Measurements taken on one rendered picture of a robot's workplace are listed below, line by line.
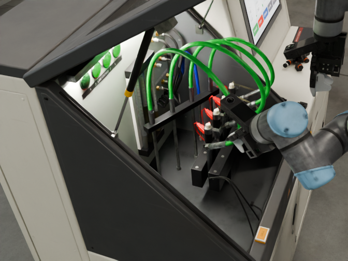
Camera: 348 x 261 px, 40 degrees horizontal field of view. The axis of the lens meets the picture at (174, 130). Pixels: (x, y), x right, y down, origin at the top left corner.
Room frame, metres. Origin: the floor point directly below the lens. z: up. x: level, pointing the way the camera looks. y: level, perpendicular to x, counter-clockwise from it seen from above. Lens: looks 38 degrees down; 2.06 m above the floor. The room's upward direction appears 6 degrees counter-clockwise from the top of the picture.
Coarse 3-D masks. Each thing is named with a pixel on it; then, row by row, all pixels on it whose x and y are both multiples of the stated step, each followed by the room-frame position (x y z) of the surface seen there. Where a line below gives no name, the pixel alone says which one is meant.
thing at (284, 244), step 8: (296, 184) 1.25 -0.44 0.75; (296, 192) 1.27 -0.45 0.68; (296, 200) 1.30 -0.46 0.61; (288, 208) 1.14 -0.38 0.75; (296, 208) 1.32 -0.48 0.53; (288, 216) 1.15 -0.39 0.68; (288, 224) 1.17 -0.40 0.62; (280, 232) 1.02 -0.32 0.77; (288, 232) 1.19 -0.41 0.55; (280, 240) 1.03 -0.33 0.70; (288, 240) 1.21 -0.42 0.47; (280, 248) 1.05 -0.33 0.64; (288, 248) 1.23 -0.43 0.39; (272, 256) 0.93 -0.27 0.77; (280, 256) 1.06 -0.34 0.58; (288, 256) 1.25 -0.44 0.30
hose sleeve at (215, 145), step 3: (222, 141) 1.03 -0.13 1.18; (225, 141) 1.02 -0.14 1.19; (210, 144) 1.06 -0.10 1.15; (213, 144) 1.05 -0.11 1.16; (216, 144) 1.04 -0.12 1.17; (219, 144) 1.03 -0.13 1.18; (222, 144) 1.02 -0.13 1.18; (225, 144) 1.01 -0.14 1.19; (210, 147) 1.06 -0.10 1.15; (213, 147) 1.05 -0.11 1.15; (216, 147) 1.04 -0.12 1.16; (219, 147) 1.03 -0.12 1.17; (222, 147) 1.02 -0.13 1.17; (225, 147) 1.02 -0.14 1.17
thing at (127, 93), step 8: (144, 32) 0.88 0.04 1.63; (152, 32) 0.87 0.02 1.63; (144, 40) 0.87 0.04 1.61; (144, 48) 0.88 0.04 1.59; (144, 56) 0.89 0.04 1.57; (136, 64) 0.89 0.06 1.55; (136, 72) 0.89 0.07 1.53; (136, 80) 0.90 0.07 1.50; (128, 88) 0.91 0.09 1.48; (128, 96) 0.91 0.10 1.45; (120, 112) 0.94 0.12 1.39; (120, 120) 0.94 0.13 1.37; (112, 136) 0.95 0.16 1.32
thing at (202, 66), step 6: (168, 48) 1.17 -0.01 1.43; (174, 48) 1.16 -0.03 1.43; (156, 54) 1.21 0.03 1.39; (180, 54) 1.13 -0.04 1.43; (186, 54) 1.12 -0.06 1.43; (192, 60) 1.10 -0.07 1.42; (198, 60) 1.09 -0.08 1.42; (150, 66) 1.23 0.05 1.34; (204, 66) 1.07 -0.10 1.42; (150, 72) 1.24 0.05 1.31; (210, 72) 1.06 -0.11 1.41; (150, 78) 1.25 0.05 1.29; (216, 78) 1.04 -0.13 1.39; (150, 84) 1.26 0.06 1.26; (216, 84) 1.04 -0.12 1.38; (222, 84) 1.03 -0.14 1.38; (150, 90) 1.26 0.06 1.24; (222, 90) 1.02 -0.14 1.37; (150, 96) 1.26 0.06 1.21; (150, 102) 1.26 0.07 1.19; (150, 108) 1.26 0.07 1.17; (240, 126) 0.98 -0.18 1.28; (228, 144) 1.01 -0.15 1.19
